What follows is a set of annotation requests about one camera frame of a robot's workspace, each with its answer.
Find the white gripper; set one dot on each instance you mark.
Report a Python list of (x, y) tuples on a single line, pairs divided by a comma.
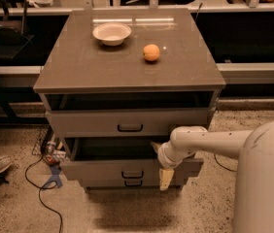
[(165, 155)]

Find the grey drawer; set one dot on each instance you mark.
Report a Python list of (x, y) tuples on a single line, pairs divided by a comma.
[(123, 183), (112, 158), (120, 123)]

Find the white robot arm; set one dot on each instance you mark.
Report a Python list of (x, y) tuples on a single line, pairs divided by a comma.
[(254, 151)]

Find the grey bottom drawer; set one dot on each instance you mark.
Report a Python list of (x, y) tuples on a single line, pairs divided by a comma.
[(123, 183)]

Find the grey top drawer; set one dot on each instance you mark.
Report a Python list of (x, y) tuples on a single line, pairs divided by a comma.
[(120, 123)]

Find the grey drawer cabinet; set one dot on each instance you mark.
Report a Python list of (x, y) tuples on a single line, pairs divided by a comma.
[(83, 74)]

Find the orange fruit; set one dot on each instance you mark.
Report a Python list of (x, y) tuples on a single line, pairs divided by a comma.
[(151, 52)]

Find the white paper bowl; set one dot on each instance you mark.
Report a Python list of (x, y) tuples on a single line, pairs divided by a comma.
[(112, 33)]

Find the black chair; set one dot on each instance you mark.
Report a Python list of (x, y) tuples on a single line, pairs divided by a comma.
[(14, 35)]

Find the wire basket with items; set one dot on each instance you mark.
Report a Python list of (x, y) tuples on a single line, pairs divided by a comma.
[(49, 147)]

